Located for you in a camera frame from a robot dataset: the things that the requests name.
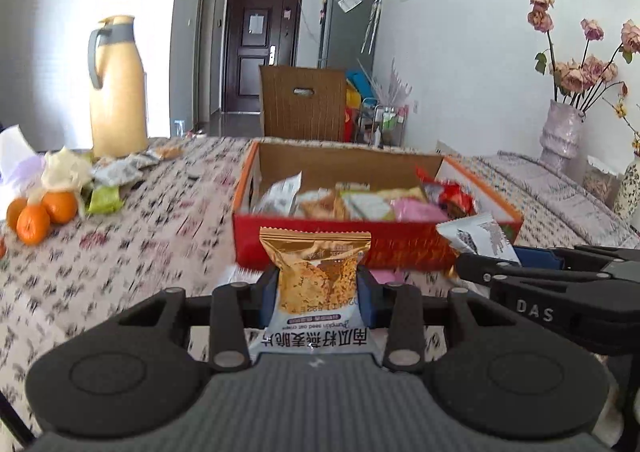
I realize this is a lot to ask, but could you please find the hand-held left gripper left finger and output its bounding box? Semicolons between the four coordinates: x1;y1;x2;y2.
117;266;278;374

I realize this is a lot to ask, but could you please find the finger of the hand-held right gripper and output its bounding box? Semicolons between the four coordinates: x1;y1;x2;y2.
454;252;618;289
515;244;640;274

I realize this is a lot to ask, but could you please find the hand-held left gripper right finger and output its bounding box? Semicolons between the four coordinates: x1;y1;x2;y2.
356;266;523;374

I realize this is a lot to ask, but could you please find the white grey printed snack packet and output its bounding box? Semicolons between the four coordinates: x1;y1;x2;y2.
435;212;522;266
91;156;144;187

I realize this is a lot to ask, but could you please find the gold and white snack packet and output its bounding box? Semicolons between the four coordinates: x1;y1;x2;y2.
248;226;374;366

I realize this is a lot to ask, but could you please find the red cardboard box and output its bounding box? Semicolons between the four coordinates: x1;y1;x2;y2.
231;140;525;273

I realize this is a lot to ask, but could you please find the pile of mixed snack packets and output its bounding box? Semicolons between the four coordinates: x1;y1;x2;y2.
252;167;476;224

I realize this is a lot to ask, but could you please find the pink snack packet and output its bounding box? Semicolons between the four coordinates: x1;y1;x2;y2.
371;269;454;286

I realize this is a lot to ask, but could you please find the grey printed quilted cloth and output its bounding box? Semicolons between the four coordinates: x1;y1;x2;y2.
434;141;640;254

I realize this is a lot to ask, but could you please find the glass jar of dried food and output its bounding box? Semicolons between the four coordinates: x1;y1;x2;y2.
582;154;626;206

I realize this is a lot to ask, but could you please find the floral patterned vase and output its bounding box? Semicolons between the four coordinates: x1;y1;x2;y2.
613;159;640;221

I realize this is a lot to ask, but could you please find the pink textured vase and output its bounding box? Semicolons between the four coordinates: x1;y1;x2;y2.
539;99;586;174

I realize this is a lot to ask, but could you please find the metal storage cart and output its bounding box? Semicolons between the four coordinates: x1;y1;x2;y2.
355;99;409;148

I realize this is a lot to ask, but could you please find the dried rose bouquet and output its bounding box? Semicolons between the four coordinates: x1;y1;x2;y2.
526;0;640;159

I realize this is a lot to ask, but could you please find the wooden chair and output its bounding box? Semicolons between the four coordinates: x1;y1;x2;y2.
258;65;349;142

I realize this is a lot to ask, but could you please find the small green snack packet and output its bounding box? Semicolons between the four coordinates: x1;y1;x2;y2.
85;184;125;216

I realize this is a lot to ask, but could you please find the lilac dried grass bunch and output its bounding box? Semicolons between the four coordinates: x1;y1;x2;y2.
372;59;414;106

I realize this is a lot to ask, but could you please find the orange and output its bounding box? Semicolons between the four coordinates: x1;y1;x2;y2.
5;196;29;231
40;189;80;225
16;204;51;247

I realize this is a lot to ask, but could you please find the dark brown entrance door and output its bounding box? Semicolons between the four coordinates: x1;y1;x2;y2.
222;0;304;114

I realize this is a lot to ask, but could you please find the cream crumpled plastic bag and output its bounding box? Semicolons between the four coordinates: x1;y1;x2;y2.
39;146;94;194

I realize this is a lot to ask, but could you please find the beige thermos jug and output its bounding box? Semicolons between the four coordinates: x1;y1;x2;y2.
87;15;150;159

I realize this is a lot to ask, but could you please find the grey side door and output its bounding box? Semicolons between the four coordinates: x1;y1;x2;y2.
196;0;219;126

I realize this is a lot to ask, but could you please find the grey refrigerator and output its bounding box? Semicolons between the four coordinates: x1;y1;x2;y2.
318;0;381;71

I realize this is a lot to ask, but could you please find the white umbrella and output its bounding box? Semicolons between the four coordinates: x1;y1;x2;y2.
360;0;382;55

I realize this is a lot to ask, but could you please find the lilac tissue pack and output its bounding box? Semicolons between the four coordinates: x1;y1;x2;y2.
0;124;47;194

